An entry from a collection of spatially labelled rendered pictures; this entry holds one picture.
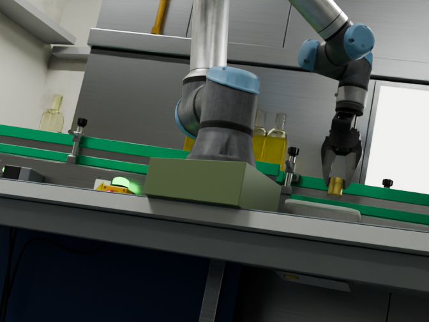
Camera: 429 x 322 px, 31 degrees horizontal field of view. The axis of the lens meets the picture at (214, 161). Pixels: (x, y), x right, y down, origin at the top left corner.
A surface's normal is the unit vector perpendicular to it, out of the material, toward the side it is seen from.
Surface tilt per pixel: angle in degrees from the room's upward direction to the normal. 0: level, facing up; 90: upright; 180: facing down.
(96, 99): 90
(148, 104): 90
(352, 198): 90
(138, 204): 90
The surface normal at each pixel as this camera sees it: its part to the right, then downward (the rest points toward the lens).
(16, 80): 0.90, 0.09
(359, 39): 0.39, -0.14
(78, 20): -0.40, -0.28
